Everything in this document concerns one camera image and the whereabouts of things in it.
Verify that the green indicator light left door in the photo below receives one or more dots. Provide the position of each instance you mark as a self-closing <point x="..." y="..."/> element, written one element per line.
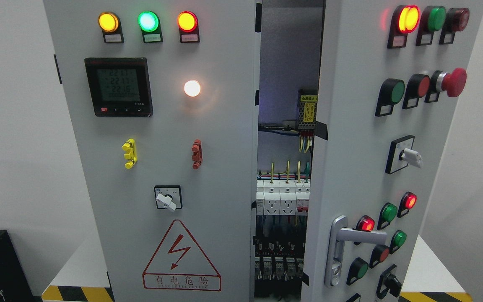
<point x="150" y="27"/>

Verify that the metal mesh power supply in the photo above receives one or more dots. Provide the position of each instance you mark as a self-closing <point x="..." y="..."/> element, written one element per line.
<point x="307" y="108"/>

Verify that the white socket breaker row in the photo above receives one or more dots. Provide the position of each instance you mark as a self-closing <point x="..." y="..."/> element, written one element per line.
<point x="281" y="197"/>

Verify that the yellow terminal post block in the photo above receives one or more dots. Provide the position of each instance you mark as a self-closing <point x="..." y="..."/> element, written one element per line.
<point x="129" y="153"/>

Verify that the red terminal post block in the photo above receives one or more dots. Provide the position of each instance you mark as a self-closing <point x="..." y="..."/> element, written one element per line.
<point x="197" y="155"/>

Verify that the silver door lever handle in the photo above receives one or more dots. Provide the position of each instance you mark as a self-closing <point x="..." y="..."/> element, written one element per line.
<point x="339" y="234"/>

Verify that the lower white breaker row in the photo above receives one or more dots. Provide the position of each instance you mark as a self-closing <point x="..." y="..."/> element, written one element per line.
<point x="278" y="268"/>

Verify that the lit red indicator right door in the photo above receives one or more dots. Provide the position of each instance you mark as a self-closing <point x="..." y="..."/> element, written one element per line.
<point x="404" y="21"/>

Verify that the white rotary selector switch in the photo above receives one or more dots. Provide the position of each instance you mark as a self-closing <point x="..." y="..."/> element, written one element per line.
<point x="168" y="197"/>

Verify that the yellow indicator light left door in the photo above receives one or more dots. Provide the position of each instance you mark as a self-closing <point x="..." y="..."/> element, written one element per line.
<point x="111" y="27"/>

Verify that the red indicator light left door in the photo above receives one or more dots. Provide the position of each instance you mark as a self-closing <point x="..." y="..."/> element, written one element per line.
<point x="188" y="27"/>

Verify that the black digital power meter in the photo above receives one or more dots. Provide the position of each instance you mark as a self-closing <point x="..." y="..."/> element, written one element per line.
<point x="119" y="86"/>

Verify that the white indicator light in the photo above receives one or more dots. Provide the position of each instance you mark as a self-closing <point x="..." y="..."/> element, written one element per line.
<point x="192" y="88"/>

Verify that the grey cabinet door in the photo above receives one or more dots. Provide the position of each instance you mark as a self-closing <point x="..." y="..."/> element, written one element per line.
<point x="217" y="197"/>
<point x="370" y="95"/>

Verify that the white rotary switch right door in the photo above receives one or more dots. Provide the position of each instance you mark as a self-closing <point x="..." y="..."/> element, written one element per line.
<point x="402" y="154"/>

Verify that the red electric hazard warning sign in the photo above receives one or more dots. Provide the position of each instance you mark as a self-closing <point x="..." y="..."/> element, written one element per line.
<point x="179" y="263"/>

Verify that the red mushroom emergency stop button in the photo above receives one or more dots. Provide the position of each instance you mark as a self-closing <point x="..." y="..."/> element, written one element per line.
<point x="452" y="83"/>

